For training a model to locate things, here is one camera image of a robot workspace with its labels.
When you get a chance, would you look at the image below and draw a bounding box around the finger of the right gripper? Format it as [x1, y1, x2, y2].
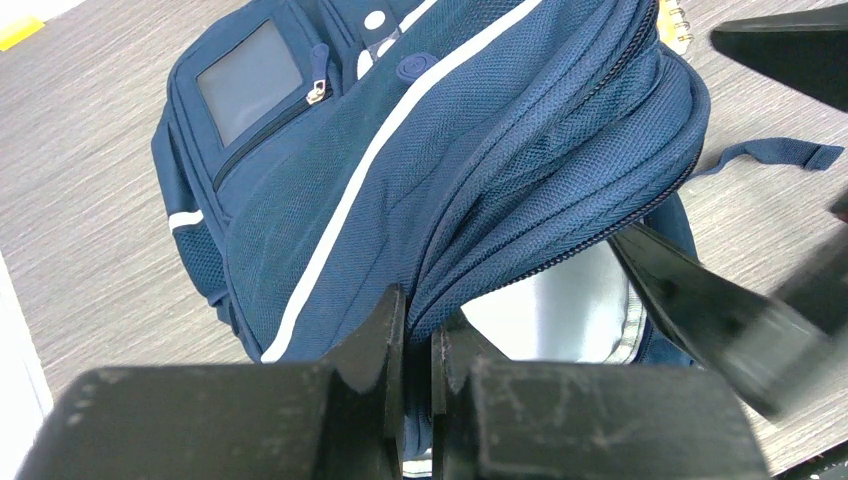
[611, 225, 847, 418]
[710, 3, 847, 112]

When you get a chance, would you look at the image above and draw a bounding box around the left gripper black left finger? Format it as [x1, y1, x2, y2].
[19, 286, 406, 479]

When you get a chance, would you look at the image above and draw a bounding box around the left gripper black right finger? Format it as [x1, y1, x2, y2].
[431, 314, 769, 479]

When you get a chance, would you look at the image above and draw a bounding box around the navy blue student backpack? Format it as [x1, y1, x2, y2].
[150, 0, 846, 462]

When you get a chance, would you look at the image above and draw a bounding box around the orange calculator toy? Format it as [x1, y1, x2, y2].
[657, 0, 694, 55]

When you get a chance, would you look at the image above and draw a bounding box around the yellow tape piece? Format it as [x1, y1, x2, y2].
[0, 15, 45, 52]

